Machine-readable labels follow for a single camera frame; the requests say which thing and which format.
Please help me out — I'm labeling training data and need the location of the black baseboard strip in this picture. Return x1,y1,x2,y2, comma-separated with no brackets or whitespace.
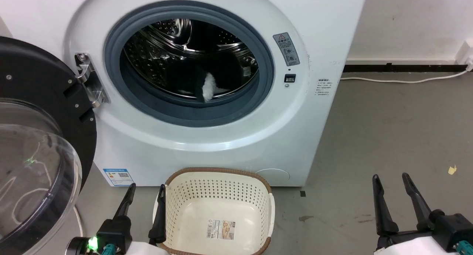
343,63,468,73

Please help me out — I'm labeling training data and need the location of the blue energy label sticker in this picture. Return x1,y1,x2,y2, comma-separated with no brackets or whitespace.
102,168,134,187

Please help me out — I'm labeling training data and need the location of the grey rubber door gasket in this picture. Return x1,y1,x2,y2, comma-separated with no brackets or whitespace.
104,0,275,128

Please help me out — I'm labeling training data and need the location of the stainless steel washer drum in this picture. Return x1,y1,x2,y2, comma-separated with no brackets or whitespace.
123,18,258,101

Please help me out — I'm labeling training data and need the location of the small printed text sticker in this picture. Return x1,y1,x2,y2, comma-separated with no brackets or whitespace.
315,78,333,97

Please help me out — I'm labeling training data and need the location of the white front-load washing machine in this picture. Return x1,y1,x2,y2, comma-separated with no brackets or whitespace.
0,0,369,188

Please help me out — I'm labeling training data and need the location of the white power cable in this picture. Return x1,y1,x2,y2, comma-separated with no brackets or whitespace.
340,66,473,84

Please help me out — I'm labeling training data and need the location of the chrome door hinge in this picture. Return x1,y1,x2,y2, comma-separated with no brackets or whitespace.
75,53,107,108

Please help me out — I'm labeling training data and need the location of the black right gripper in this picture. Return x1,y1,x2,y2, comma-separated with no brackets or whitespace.
372,173,473,255

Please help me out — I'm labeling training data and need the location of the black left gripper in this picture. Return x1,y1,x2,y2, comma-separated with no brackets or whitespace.
67,183,167,255

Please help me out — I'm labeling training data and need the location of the cream perforated laundry basket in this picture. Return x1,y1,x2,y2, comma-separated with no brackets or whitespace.
153,168,276,255

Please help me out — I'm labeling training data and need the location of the round white filter cover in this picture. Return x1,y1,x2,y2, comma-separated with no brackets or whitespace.
254,168,291,186

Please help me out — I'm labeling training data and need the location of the thin white cord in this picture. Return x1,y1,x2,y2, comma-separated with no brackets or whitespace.
73,205,84,238

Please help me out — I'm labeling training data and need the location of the paper product label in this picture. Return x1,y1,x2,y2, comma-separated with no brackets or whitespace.
206,219,236,241

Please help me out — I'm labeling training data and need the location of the black round glass washer door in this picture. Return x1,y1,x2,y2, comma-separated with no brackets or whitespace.
0,36,98,255

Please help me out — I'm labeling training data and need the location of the grey warning sticker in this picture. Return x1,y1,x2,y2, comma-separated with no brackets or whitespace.
273,32,300,67

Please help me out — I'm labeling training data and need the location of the black and white garment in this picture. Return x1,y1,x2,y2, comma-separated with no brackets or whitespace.
167,55,245,102

